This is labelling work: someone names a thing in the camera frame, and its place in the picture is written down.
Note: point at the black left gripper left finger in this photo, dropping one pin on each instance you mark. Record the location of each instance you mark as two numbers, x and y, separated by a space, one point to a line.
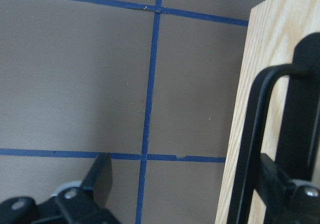
78 203

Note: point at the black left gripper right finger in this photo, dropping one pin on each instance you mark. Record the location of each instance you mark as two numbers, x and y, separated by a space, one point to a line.
286 200

